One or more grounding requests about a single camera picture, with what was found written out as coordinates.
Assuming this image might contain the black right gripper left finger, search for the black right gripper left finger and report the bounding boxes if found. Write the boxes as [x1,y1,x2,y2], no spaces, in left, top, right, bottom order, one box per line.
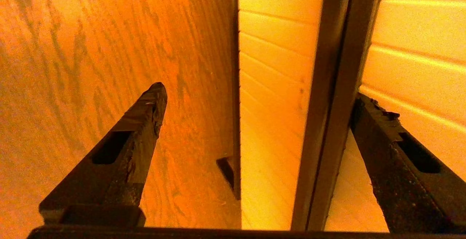
[38,82,169,228]

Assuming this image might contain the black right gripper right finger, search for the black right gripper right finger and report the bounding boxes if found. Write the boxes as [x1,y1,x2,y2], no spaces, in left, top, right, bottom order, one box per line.
[349,93,466,234]

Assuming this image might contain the white cabinet drawer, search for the white cabinet drawer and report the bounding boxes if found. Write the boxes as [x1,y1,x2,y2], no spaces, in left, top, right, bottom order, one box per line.
[238,0,466,232]

